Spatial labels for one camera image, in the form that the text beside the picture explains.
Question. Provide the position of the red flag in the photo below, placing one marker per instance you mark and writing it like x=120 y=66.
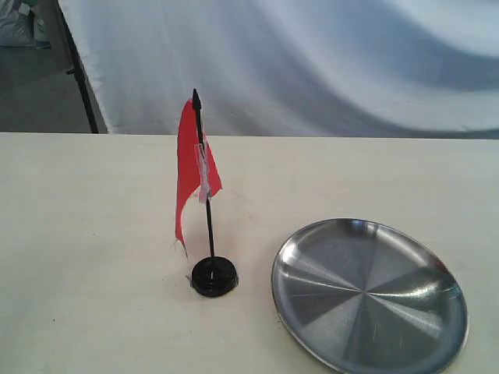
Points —
x=196 y=167

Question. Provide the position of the black round flag base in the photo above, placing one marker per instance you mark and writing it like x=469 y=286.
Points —
x=213 y=277

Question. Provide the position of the round steel plate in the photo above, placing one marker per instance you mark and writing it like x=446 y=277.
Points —
x=362 y=297

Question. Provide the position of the white backdrop cloth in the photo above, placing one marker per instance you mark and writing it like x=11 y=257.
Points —
x=293 y=68

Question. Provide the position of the black stand pole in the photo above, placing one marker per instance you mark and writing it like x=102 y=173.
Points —
x=77 y=71

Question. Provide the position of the white sack in background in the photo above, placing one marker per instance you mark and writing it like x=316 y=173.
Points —
x=22 y=25

